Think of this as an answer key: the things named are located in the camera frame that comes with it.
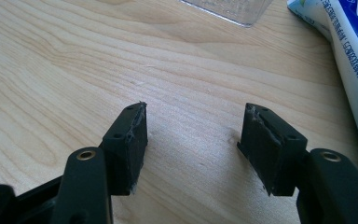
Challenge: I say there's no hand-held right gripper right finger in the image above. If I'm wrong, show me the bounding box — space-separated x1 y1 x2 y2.
236 102 309 197

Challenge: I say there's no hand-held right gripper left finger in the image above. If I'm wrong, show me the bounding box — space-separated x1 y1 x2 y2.
101 101 148 196

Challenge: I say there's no blue and white toothpaste tube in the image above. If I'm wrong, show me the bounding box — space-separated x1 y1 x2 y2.
286 0 358 188

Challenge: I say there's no clear plastic container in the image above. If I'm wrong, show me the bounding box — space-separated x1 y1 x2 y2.
180 0 274 28

